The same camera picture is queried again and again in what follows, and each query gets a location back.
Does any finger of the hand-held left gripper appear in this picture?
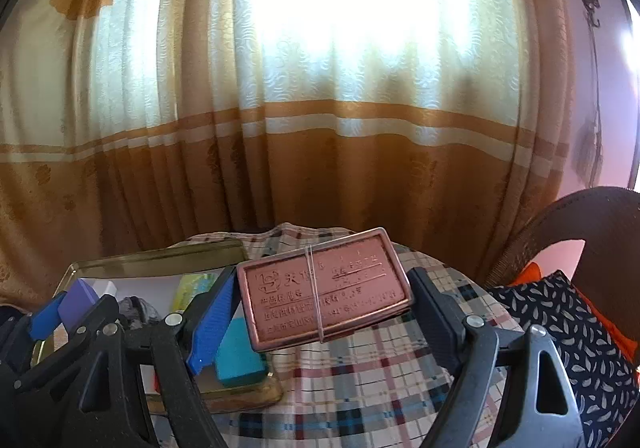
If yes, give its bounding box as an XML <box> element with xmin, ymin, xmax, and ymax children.
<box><xmin>27</xmin><ymin>290</ymin><xmax>68</xmax><ymax>341</ymax></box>
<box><xmin>12</xmin><ymin>295</ymin><xmax>123</xmax><ymax>391</ymax></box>

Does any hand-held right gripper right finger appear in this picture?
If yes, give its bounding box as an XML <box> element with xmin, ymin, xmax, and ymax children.
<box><xmin>407</xmin><ymin>267</ymin><xmax>586</xmax><ymax>448</ymax></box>

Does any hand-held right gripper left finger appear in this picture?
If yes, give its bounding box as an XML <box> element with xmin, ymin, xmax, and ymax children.
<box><xmin>65</xmin><ymin>265</ymin><xmax>240</xmax><ymax>448</ymax></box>

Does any small purple box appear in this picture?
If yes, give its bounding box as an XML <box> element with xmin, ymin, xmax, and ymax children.
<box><xmin>57</xmin><ymin>278</ymin><xmax>101</xmax><ymax>331</ymax></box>

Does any clear plastic box green label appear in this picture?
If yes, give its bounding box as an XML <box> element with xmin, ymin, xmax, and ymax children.
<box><xmin>172</xmin><ymin>270</ymin><xmax>223</xmax><ymax>316</ymax></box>

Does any teal building block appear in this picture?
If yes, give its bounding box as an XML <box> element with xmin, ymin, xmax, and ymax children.
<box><xmin>215</xmin><ymin>315</ymin><xmax>268</xmax><ymax>386</ymax></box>

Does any gold tin tray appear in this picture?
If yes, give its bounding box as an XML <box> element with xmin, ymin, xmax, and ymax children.
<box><xmin>30</xmin><ymin>239</ymin><xmax>283</xmax><ymax>414</ymax></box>

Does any copper tin box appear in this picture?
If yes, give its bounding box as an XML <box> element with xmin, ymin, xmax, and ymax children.
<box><xmin>235</xmin><ymin>227</ymin><xmax>415</xmax><ymax>354</ymax></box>

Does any navy feather print cushion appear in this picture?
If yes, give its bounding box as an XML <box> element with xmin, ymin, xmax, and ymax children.
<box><xmin>487</xmin><ymin>270</ymin><xmax>640</xmax><ymax>448</ymax></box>

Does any cream and orange curtain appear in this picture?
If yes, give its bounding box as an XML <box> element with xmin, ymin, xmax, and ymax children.
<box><xmin>0</xmin><ymin>0</ymin><xmax>576</xmax><ymax>309</ymax></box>

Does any orange cushion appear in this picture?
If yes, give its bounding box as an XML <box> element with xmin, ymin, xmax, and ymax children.
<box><xmin>510</xmin><ymin>262</ymin><xmax>640</xmax><ymax>389</ymax></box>

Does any brown wicker chair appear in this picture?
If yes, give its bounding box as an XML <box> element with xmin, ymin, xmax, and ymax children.
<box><xmin>487</xmin><ymin>186</ymin><xmax>640</xmax><ymax>359</ymax></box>

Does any tasselled curtain tieback cord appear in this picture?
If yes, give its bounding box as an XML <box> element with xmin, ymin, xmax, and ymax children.
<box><xmin>575</xmin><ymin>22</ymin><xmax>603</xmax><ymax>179</ymax></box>

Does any dark metal wall hook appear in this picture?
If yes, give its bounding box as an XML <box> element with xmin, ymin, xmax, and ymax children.
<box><xmin>581</xmin><ymin>0</ymin><xmax>603</xmax><ymax>28</ymax></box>

